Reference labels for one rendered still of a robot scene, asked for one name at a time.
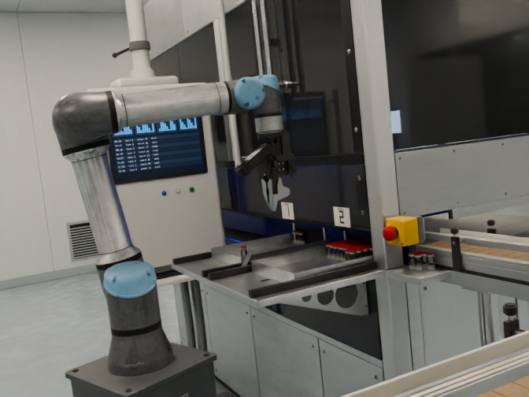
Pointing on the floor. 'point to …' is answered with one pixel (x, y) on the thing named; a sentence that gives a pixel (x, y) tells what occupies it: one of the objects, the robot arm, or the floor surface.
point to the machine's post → (381, 182)
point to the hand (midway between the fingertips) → (271, 206)
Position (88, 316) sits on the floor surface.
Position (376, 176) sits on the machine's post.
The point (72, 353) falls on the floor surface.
